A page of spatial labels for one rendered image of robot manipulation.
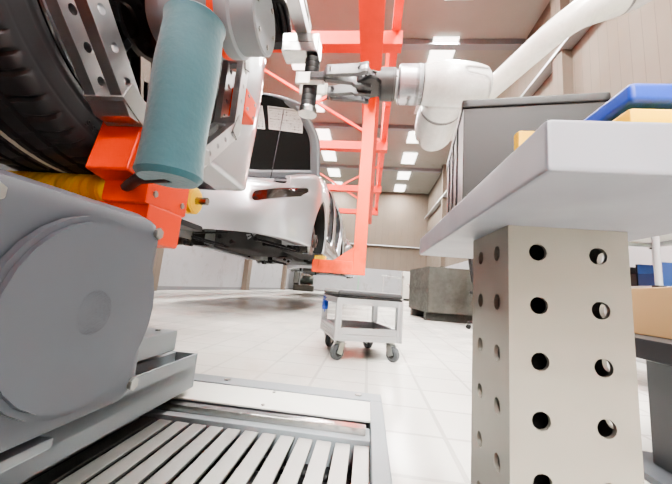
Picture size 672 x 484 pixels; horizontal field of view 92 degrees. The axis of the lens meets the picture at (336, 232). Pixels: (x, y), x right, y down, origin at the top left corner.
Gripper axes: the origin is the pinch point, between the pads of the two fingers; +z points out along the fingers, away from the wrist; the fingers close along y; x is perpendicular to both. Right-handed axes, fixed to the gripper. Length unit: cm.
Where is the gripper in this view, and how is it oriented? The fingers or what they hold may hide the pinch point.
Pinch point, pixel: (311, 83)
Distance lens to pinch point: 86.8
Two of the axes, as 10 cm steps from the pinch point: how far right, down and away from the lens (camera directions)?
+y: 1.0, 1.7, 9.8
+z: -9.9, -0.6, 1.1
